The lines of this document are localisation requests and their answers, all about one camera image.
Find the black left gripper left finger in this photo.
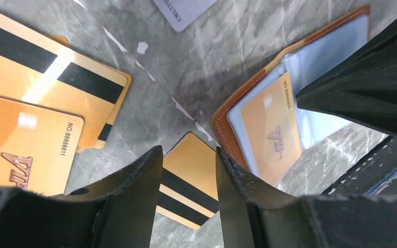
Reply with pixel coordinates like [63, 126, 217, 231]
[0, 145, 163, 247]

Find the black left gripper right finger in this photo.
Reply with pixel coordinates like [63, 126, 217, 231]
[216, 148, 397, 247]

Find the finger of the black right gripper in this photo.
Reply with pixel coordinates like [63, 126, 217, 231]
[296, 19, 397, 137]

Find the brown leather card holder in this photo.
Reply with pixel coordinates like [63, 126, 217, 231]
[211, 4, 371, 171]

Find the gold VIP card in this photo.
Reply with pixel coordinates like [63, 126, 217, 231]
[240, 72, 302, 185]

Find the gold card with stripes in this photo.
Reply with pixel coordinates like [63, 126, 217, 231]
[156, 132, 219, 230]

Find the gold card stack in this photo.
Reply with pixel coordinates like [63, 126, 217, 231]
[0, 13, 131, 196]

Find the black aluminium base frame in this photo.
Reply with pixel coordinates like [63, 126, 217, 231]
[323, 136, 397, 195]

